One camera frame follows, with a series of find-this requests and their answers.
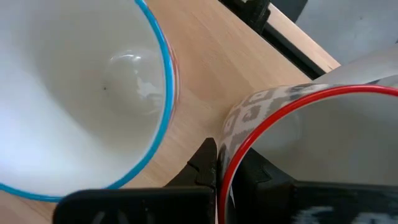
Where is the raised wooden board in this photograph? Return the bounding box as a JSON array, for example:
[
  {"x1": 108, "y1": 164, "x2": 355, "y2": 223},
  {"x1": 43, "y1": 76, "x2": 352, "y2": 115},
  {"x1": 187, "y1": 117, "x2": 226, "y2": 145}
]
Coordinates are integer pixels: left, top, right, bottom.
[{"x1": 0, "y1": 0, "x2": 312, "y2": 224}]

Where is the red white lattice mug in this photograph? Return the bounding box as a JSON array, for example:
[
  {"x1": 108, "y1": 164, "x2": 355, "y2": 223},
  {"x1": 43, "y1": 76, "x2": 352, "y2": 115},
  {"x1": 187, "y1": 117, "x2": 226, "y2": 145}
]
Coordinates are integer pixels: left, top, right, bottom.
[{"x1": 0, "y1": 0, "x2": 182, "y2": 203}]

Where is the grey white ikat mug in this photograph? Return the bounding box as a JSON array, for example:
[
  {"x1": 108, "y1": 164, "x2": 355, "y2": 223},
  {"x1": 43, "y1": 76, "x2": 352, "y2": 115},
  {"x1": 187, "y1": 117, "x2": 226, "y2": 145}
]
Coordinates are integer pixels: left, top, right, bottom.
[{"x1": 216, "y1": 43, "x2": 398, "y2": 224}]

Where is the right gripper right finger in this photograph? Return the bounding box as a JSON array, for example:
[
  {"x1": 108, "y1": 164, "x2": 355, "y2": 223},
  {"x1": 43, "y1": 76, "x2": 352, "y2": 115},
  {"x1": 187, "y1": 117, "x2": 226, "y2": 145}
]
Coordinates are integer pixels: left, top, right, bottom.
[{"x1": 229, "y1": 148, "x2": 398, "y2": 224}]

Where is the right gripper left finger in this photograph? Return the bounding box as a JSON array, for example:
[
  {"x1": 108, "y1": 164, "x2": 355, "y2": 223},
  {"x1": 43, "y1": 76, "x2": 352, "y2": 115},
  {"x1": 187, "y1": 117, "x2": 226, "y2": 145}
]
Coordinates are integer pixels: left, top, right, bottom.
[{"x1": 52, "y1": 136, "x2": 218, "y2": 224}]

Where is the black aluminium frame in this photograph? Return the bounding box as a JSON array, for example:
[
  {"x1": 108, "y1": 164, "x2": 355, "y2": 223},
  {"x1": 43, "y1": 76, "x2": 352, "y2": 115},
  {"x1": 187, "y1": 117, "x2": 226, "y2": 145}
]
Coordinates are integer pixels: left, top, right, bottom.
[{"x1": 217, "y1": 0, "x2": 326, "y2": 80}]

